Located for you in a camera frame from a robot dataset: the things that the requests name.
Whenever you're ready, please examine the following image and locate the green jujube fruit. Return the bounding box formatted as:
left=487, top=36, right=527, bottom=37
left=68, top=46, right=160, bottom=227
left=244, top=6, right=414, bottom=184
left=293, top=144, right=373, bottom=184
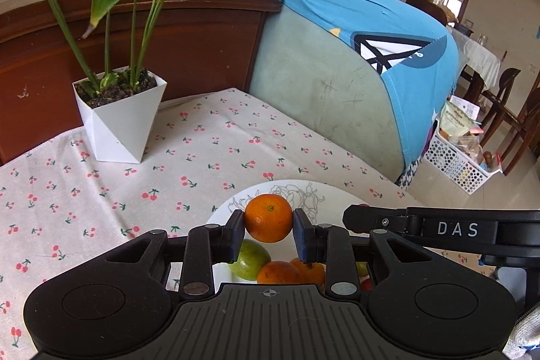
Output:
left=356, top=261, right=369, bottom=277

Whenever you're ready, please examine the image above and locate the orange mandarin cloth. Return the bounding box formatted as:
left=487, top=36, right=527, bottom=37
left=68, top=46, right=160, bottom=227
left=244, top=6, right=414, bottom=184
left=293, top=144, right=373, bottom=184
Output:
left=256, top=261, right=304, bottom=285

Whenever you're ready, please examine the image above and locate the orange mandarin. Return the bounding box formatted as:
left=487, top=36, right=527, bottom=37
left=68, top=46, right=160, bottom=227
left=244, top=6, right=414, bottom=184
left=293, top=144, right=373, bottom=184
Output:
left=244, top=194, right=293, bottom=243

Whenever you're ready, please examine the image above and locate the orange mandarin upper plate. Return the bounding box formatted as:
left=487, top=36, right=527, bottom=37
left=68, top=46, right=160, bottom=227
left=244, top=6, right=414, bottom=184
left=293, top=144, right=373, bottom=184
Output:
left=290, top=258, right=326, bottom=289

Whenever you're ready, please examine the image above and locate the green jujube on plate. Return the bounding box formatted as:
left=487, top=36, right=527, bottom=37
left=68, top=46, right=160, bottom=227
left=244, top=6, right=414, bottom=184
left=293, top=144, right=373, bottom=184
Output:
left=229, top=239, right=271, bottom=280

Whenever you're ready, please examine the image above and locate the houndstooth blanket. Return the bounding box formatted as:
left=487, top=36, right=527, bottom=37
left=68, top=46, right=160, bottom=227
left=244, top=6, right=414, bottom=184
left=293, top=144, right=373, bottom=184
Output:
left=395, top=123, right=438, bottom=191

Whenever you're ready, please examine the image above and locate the white plate with rose drawing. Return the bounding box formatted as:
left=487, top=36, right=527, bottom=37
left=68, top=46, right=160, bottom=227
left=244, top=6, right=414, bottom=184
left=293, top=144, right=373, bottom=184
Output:
left=208, top=180, right=363, bottom=289

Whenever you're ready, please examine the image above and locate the red cherry tomato on plate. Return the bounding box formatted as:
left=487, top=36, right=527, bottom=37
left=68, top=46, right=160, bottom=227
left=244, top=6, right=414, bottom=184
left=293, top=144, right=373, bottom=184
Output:
left=360, top=278, right=373, bottom=292

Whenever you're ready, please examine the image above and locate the white perforated plastic basket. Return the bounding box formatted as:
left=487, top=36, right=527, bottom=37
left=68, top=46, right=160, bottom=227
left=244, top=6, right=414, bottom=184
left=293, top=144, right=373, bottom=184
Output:
left=424, top=129, right=503, bottom=195

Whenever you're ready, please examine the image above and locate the dark wooden chair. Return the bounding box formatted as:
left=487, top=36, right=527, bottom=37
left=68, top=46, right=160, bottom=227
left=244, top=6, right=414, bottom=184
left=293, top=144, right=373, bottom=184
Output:
left=481, top=67, right=539, bottom=175

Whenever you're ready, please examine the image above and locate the snack bag in basket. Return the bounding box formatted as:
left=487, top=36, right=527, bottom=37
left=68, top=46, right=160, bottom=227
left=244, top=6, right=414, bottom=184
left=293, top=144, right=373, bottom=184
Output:
left=438, top=102, right=483, bottom=140

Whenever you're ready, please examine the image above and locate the cherry print tablecloth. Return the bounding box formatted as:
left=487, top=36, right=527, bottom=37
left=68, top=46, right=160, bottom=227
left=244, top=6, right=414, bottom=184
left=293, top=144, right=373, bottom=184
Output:
left=0, top=87, right=486, bottom=357

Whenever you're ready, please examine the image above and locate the white geometric plant pot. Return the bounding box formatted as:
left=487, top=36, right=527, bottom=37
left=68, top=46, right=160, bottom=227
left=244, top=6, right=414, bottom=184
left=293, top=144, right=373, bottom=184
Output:
left=72, top=71, right=167, bottom=164

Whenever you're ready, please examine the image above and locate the pale green sofa cushion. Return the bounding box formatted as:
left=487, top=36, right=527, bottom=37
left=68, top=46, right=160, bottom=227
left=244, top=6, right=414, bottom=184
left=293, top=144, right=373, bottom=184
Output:
left=249, top=7, right=405, bottom=181

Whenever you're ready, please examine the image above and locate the blue cartoon pillow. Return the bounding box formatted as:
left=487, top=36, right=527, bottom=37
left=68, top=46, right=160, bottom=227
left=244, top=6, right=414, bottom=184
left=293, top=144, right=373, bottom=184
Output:
left=284, top=0, right=459, bottom=164

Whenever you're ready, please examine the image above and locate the dark red wooden headboard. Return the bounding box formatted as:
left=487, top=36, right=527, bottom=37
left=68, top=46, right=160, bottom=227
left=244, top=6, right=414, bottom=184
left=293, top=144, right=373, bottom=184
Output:
left=1, top=0, right=284, bottom=163

